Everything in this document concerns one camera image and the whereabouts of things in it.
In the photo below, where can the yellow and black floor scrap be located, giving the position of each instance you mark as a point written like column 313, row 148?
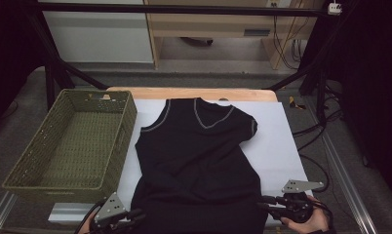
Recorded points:
column 295, row 103

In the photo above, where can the black T-shirt with grey trim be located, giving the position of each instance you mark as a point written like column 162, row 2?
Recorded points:
column 197, row 156

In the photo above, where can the small white device on frame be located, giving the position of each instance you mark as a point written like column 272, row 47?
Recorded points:
column 334, row 8

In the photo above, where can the person's left hand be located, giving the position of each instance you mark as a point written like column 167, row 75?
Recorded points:
column 83, row 228

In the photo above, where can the white cabinet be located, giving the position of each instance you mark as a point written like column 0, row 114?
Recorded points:
column 96, row 39

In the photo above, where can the aluminium floor rail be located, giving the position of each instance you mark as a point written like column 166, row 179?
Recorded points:
column 0, row 211
column 350, row 188

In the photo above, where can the person's right hand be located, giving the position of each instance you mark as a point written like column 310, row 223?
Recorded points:
column 314, row 224

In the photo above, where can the black curtain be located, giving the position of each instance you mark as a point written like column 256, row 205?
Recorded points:
column 376, row 81
column 8, row 48

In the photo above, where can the wooden desk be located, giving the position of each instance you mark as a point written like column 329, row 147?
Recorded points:
column 200, row 26

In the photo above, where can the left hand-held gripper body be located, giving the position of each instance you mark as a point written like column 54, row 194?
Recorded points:
column 109, row 211

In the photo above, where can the black metal frame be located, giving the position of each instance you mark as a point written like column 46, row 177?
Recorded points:
column 184, row 9

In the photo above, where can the green woven basket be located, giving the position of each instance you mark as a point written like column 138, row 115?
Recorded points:
column 80, row 146

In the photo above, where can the dark object under desk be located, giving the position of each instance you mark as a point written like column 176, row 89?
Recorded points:
column 197, row 41

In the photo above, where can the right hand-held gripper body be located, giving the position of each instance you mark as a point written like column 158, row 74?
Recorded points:
column 294, row 204

